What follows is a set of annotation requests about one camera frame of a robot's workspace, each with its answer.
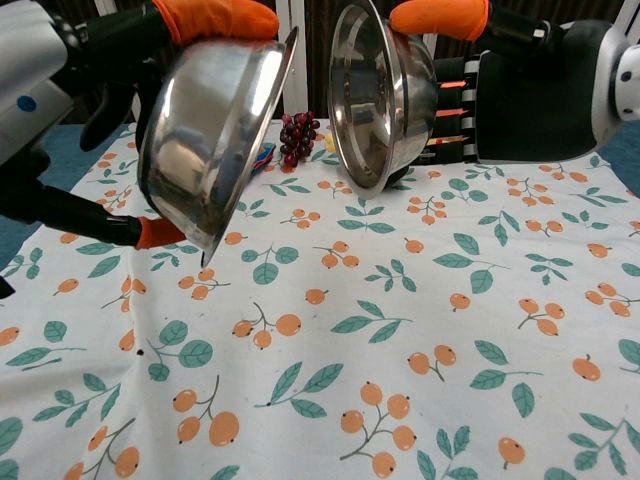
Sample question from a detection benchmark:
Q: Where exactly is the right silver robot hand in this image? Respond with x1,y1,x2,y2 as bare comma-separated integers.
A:
388,0,630,165

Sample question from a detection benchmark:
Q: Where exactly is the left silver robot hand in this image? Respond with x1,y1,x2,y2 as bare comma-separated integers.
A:
0,0,281,251

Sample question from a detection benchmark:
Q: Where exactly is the steel bowl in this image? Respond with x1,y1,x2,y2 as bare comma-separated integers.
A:
135,27,300,269
327,0,439,197

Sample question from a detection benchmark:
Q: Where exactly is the floral tablecloth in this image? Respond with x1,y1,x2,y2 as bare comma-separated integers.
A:
0,117,640,480

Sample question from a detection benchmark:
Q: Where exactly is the dark red grape bunch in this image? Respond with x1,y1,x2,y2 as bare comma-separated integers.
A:
278,112,321,169

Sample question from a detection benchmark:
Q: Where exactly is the blue snack bag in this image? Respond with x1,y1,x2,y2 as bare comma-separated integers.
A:
252,142,279,171

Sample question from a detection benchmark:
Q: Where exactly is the white partition frame post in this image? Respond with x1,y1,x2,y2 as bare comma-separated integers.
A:
273,0,308,120
612,0,640,49

